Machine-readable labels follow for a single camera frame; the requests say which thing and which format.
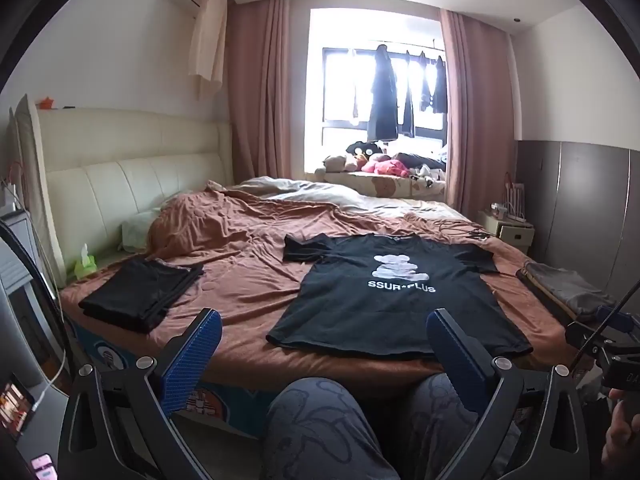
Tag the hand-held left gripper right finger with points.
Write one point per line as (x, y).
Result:
(455, 355)

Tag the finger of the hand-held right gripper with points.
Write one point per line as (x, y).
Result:
(615, 320)

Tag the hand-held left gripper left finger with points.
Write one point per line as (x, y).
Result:
(192, 355)

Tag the black printed t-shirt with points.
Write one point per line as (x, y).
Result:
(380, 310)

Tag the stack of folded black clothes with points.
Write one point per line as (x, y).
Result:
(140, 290)

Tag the person's right hand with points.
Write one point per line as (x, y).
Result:
(624, 435)

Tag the grey folded garment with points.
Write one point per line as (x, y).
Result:
(565, 285)

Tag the person's right leg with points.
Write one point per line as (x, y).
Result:
(425, 410)

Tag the person's leg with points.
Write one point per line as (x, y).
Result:
(320, 425)
(425, 410)

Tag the cartoon print bed sheet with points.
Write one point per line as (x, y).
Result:
(107, 360)

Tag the brown blanket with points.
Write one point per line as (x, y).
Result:
(240, 270)

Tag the brown wardrobe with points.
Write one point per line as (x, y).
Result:
(585, 200)

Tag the cream nightstand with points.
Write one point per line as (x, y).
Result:
(515, 235)

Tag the pale pillow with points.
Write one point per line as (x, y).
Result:
(137, 232)

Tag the green tissue pack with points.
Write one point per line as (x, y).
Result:
(85, 265)

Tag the person's left leg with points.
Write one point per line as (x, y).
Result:
(320, 425)

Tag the striped bag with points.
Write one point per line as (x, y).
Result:
(515, 195)

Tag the grey bedside cabinet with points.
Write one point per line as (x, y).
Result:
(20, 320)

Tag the bear print window cushion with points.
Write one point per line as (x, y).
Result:
(390, 186)

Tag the pink phone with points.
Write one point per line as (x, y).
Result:
(42, 464)

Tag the phone with lit screen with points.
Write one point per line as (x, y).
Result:
(15, 410)

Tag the cream padded headboard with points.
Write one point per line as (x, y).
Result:
(125, 180)

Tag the pink plush toy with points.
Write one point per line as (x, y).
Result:
(385, 167)

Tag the cream duvet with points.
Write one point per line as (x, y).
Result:
(310, 192)

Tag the black and white plush toy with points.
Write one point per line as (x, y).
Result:
(364, 149)

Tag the beige plush toy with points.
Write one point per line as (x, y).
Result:
(337, 162)

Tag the pink curtain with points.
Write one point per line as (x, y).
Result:
(260, 90)
(475, 110)

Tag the dark hanging trousers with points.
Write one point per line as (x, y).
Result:
(409, 100)

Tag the dark hanging jacket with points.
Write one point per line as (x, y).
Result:
(382, 95)

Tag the dark hanging vest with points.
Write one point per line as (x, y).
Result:
(434, 85)

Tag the small orange toy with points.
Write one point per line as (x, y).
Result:
(46, 102)

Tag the window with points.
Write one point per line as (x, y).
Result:
(340, 85)

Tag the cream hanging cloth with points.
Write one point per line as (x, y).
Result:
(207, 40)

